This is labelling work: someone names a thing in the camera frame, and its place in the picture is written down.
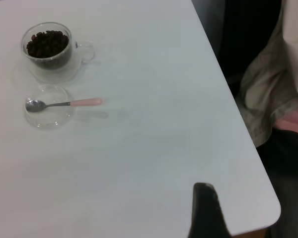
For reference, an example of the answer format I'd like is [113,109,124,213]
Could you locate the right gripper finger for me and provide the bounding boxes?
[187,182,231,238]

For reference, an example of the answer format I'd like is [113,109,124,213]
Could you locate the black cloth garment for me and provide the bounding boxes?
[193,0,286,87]

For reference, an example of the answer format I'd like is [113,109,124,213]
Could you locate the black trousers of person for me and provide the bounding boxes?
[255,128,298,238]

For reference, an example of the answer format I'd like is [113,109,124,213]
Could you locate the steel spoon with pink handle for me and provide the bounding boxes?
[25,97,103,113]

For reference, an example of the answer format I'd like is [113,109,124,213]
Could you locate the bystander bare hand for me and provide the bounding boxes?
[273,106,298,137]

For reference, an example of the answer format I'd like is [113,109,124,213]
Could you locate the heap of coffee beans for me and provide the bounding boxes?
[26,30,70,69]

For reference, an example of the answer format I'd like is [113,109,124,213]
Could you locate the clear double-wall glass cup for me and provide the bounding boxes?
[13,21,97,84]

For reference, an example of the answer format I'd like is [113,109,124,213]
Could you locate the clear round glass lid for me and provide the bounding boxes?
[23,84,77,130]

